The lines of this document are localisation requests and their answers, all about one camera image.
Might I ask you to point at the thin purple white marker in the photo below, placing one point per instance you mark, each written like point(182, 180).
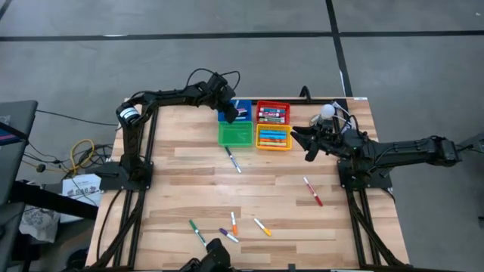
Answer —
point(228, 235)

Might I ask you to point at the white printed paper sheet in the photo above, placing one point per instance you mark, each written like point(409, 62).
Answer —
point(81, 190)

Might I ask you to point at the yellow-green highlighter pen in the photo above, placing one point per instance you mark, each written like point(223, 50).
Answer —
point(272, 144)

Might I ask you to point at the magenta Expo marker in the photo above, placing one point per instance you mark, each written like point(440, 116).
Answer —
point(272, 115)

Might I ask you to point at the yellow plastic mesh basket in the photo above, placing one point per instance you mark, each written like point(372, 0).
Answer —
point(289, 147)

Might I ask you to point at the red plastic mesh basket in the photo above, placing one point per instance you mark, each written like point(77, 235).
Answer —
point(272, 103)

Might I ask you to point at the thin black-capped white marker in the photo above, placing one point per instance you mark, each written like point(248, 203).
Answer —
point(244, 112)

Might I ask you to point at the white patterned cloth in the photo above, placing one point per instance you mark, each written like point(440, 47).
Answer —
point(38, 224)

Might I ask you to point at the thin green white marker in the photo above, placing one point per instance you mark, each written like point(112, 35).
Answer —
point(197, 231)

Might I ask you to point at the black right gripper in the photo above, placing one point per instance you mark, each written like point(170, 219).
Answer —
point(331, 141)

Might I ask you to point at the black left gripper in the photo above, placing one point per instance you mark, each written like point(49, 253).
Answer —
point(219, 92)

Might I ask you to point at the long thin navy marker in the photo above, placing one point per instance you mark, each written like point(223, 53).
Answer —
point(233, 159)

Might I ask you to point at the green plastic mesh basket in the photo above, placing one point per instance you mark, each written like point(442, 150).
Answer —
point(235, 134)

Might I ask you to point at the black stand beam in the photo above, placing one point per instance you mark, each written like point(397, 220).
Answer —
point(56, 204)

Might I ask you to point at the light blue Expo marker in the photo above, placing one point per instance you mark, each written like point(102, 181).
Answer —
point(274, 112)

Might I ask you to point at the dark green Expo marker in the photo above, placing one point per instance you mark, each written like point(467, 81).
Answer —
point(272, 121)

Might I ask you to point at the black floor stand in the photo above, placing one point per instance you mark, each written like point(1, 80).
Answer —
point(472, 145)

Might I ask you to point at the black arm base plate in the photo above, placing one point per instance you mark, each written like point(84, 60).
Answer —
point(374, 183)
point(113, 181)

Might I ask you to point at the laptop with coloured screen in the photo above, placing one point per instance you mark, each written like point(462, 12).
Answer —
point(5, 136)

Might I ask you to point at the dark grey side desk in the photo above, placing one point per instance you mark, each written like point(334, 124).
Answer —
point(22, 113)

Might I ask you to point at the blue plastic mesh basket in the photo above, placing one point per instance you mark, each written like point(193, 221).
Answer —
point(247, 104)

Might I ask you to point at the light green Expo marker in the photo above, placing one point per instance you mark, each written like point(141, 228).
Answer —
point(272, 118)

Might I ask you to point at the light blue highlighter pen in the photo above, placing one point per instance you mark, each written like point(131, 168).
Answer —
point(272, 132)
point(272, 136)

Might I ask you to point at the white bulb brass lamp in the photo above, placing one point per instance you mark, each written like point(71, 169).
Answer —
point(327, 110)

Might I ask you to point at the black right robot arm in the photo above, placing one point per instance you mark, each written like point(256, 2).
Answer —
point(408, 149)

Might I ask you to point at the thin red white marker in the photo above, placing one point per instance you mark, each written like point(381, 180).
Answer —
point(313, 191)

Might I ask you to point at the orange highlighter pen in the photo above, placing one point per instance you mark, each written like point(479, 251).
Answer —
point(272, 140)

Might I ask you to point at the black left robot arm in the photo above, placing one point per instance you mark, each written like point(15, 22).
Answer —
point(130, 147)

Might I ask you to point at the thin yellow white marker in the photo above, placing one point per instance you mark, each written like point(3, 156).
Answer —
point(262, 227)

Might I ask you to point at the black curved chair back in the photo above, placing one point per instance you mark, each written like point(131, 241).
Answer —
point(305, 90)

